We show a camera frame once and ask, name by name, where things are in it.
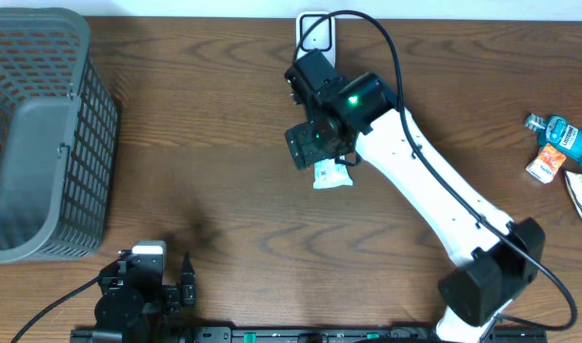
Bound teal white wipes pack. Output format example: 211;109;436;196
312;159;353;190

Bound orange small box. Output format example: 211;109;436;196
526;144;567;184

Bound blue mouthwash bottle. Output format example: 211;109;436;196
524;113;582;167

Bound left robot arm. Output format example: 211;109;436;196
92;251;196;342

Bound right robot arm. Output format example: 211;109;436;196
285;68;545;342

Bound white barcode scanner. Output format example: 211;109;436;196
295;11;336;67

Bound grey plastic mesh basket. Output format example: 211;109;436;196
0;8;119;263

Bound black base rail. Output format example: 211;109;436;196
70;326;549;343

